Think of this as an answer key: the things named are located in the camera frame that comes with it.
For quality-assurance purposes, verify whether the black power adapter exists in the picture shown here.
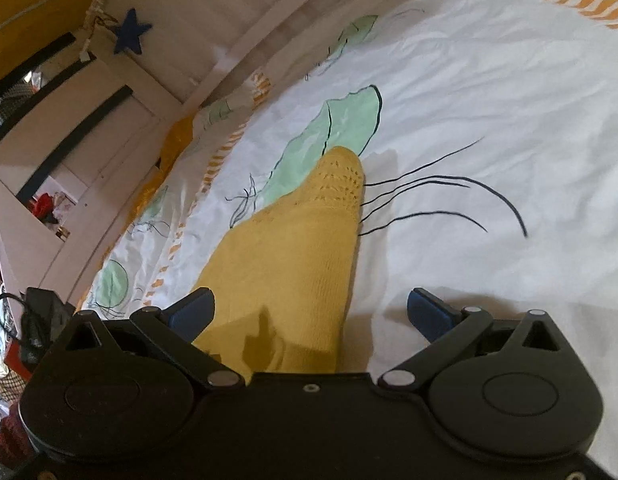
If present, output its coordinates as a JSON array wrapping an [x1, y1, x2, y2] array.
[[19, 287, 76, 363]]

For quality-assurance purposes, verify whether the blue star decoration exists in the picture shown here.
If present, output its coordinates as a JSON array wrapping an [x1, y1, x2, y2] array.
[[112, 8, 153, 56]]

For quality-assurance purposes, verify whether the beige wooden bed frame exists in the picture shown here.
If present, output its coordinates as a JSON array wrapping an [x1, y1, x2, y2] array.
[[84, 0, 460, 111]]

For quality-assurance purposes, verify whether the yellow knitted garment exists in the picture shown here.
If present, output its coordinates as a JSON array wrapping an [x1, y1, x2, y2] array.
[[189, 146, 366, 376]]

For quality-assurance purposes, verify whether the black cable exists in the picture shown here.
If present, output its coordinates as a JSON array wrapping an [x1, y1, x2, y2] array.
[[0, 292, 32, 353]]

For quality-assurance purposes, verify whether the white leaf printed blanket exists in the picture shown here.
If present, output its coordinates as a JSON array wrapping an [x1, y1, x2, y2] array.
[[76, 0, 618, 466]]

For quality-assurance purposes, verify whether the dark red cloth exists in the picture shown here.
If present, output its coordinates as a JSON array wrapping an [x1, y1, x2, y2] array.
[[0, 402, 35, 466]]

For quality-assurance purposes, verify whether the beige cabinet with black handles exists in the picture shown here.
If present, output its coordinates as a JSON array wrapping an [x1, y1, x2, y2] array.
[[0, 30, 190, 306]]

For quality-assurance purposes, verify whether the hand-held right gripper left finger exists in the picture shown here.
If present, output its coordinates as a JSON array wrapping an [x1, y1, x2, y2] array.
[[49, 287, 246, 391]]

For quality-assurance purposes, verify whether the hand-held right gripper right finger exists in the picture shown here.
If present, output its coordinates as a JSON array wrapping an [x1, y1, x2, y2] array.
[[378, 287, 572, 393]]

